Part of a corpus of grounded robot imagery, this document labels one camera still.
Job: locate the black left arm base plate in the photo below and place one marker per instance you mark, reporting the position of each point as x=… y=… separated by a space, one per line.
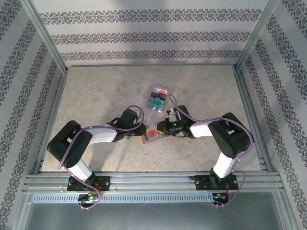
x=104 y=183

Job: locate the small circuit board with LED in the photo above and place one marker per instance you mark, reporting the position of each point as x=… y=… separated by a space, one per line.
x=88 y=197
x=219 y=197

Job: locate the grey sheet metal shelf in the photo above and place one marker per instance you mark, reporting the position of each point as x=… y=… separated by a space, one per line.
x=153 y=218

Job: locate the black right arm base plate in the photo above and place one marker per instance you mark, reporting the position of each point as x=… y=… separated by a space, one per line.
x=201 y=183

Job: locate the red card in clear box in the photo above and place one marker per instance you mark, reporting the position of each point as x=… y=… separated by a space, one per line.
x=161 y=92

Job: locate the teal card in clear box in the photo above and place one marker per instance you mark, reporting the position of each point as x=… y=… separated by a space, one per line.
x=156 y=102

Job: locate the clear plastic card box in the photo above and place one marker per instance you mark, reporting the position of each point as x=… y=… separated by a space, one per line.
x=158 y=109

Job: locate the red round-print card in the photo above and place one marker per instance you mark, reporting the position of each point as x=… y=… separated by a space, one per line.
x=151 y=132

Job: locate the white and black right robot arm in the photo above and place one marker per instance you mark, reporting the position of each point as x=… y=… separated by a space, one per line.
x=201 y=129

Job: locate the black card in clear box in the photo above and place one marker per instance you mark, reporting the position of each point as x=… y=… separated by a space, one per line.
x=157 y=97

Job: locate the aluminium side rail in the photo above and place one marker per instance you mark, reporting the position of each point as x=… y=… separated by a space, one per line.
x=56 y=107
x=247 y=103

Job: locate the aluminium back rail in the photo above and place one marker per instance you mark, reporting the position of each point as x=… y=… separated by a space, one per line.
x=151 y=65

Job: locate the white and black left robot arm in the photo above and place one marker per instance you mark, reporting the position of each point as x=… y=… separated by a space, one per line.
x=103 y=134

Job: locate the aluminium frame post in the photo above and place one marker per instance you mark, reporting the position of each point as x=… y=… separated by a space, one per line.
x=256 y=36
x=48 y=40

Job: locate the aluminium mounting rail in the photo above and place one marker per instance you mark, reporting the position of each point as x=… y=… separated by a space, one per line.
x=148 y=179

